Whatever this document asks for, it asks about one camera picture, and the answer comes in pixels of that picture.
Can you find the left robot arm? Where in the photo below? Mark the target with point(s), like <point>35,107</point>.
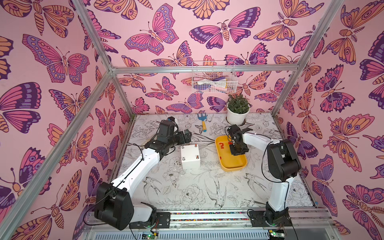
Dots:
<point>114,204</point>

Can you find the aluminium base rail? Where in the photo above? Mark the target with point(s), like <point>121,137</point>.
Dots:
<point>232,224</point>

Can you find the red sleeves in tray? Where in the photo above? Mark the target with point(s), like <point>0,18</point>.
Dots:
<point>220,150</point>

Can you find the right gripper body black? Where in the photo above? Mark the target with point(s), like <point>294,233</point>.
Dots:
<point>238,147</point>

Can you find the white pot green plant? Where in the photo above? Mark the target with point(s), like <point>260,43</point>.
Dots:
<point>238,109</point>

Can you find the blue yellow garden fork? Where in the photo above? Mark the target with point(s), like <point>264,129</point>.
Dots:
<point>202,116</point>

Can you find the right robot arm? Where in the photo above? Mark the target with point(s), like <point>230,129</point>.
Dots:
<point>283,164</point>

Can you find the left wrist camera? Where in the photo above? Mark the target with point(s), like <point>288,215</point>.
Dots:
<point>172,119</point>

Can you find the white wire basket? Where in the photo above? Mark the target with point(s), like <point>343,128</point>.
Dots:
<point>214,79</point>

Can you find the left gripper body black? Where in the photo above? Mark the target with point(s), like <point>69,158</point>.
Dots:
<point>180,140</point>

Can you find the yellow plastic tray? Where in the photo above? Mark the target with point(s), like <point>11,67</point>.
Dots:
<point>230,163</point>

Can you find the white block with screws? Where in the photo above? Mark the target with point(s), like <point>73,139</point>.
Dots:
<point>188,157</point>

